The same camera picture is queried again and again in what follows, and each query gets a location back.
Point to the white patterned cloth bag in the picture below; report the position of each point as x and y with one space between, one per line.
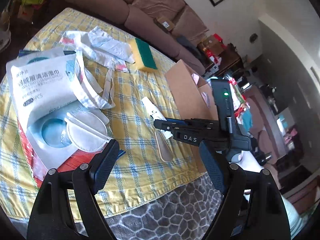
101 48

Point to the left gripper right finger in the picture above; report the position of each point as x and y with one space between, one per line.
216 165

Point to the brown fabric sofa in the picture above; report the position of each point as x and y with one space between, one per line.
139 18

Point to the yellow plaid table cloth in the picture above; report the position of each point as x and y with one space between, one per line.
138 177

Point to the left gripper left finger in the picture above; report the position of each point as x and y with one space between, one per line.
101 166

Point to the white gloved right hand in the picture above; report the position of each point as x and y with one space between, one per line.
249 164

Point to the small cardboard parcel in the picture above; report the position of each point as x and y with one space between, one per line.
165 23

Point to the brown cardboard box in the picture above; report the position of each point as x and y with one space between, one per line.
194 99

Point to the yellow green sponge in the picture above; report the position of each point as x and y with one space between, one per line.
142 55

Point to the white wet wipes pouch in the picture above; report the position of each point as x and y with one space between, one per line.
40 83

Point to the silver face mask pouch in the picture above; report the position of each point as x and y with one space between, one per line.
46 133

